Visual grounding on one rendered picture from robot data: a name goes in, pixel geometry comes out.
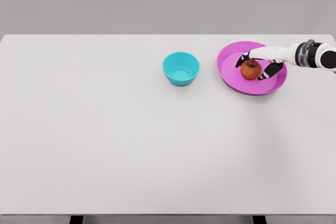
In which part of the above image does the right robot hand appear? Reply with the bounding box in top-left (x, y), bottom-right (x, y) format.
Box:
top-left (235, 46), bottom-right (285, 81)

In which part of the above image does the red apple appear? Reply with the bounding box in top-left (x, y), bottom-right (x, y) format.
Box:
top-left (240, 59), bottom-right (262, 80)

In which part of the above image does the pink plate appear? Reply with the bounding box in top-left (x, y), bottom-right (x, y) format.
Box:
top-left (216, 41), bottom-right (288, 96)

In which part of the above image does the blue bowl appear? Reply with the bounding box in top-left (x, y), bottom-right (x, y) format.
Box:
top-left (162, 52), bottom-right (201, 87)

